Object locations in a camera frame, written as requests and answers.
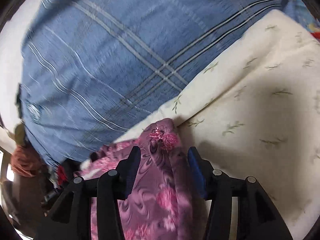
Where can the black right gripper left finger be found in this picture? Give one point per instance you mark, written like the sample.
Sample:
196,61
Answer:
70,216

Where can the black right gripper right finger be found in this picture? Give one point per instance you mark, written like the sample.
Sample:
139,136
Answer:
258,217

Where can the pink floral garment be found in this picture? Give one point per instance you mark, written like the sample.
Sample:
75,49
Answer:
164,203

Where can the person's left hand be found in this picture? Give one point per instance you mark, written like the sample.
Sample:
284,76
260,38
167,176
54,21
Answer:
26,162

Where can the red and black garment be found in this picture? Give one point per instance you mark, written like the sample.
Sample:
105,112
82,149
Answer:
66,171

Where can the blue plaid quilt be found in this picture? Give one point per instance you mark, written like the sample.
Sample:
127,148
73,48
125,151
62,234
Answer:
92,69

